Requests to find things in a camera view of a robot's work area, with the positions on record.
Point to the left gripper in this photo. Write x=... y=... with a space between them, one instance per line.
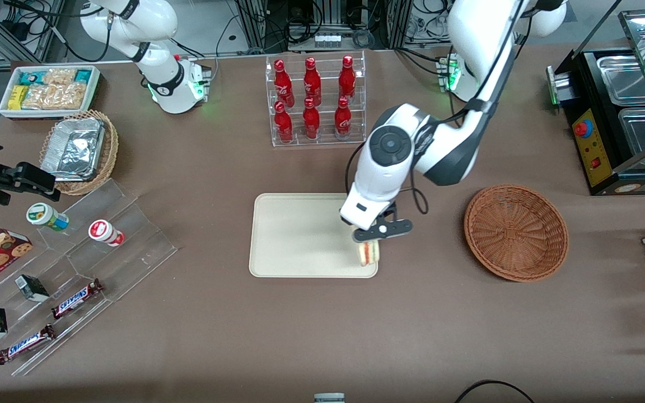
x=388 y=212

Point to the sandwich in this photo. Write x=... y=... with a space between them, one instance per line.
x=368 y=254

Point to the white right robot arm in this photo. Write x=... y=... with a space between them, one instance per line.
x=160 y=84

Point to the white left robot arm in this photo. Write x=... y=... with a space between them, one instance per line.
x=473 y=33

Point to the cream rectangular plastic tray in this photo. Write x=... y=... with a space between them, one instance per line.
x=300 y=235

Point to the light wicker basket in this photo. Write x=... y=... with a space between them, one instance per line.
x=108 y=151

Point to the brown round wicker basket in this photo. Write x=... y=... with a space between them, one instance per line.
x=515 y=232

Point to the green lidded yogurt cup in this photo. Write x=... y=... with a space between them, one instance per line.
x=45 y=216

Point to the stacked aluminium foil trays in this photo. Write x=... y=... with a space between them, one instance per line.
x=73 y=150

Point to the white snack bin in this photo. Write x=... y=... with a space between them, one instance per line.
x=6 y=112

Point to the yellow snack pack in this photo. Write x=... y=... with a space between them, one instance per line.
x=17 y=97

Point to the clear cracker snack bag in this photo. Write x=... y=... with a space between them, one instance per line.
x=56 y=97
x=59 y=76

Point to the red lidded yogurt cup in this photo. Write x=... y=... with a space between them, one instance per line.
x=104 y=232

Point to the clear acrylic bottle rack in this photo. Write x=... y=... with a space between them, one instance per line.
x=325 y=137

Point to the teal snack pack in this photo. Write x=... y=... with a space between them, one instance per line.
x=83 y=75
x=31 y=77

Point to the red cola bottle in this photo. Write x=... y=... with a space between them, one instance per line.
x=283 y=123
x=312 y=81
x=347 y=78
x=343 y=118
x=311 y=120
x=282 y=84

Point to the Snickers chocolate bar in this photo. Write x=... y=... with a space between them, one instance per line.
x=26 y=344
x=76 y=298

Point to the clear acrylic stepped display stand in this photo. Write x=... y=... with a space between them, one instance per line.
x=132 y=246

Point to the grey device at table edge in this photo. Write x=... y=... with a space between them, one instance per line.
x=329 y=398

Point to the white power strip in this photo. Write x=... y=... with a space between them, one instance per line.
x=327 y=39

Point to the red emergency stop button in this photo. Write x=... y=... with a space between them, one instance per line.
x=583 y=129

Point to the black food warmer cabinet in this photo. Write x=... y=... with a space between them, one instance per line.
x=597 y=151

